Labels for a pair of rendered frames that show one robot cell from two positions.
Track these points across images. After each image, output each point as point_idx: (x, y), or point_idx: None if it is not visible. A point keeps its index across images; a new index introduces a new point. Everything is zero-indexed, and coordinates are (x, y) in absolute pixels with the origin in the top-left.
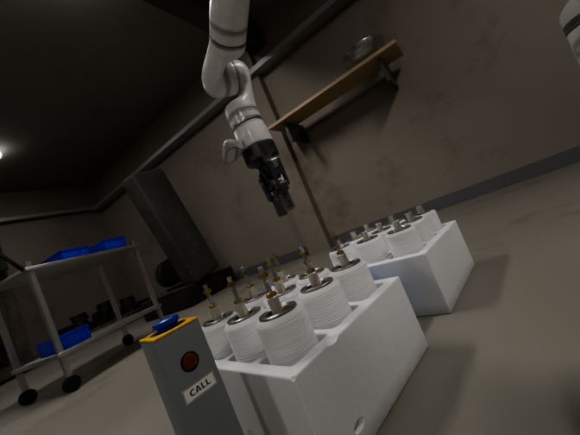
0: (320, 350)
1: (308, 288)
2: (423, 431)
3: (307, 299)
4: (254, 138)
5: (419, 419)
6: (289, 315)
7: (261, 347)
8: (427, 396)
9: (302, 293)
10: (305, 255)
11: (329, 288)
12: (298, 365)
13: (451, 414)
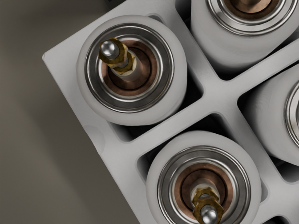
0: (75, 112)
1: (206, 168)
2: (91, 182)
3: (164, 146)
4: None
5: (108, 192)
6: (80, 84)
7: (191, 22)
8: (131, 222)
9: (191, 145)
10: (192, 212)
11: (148, 202)
12: (66, 70)
13: (89, 221)
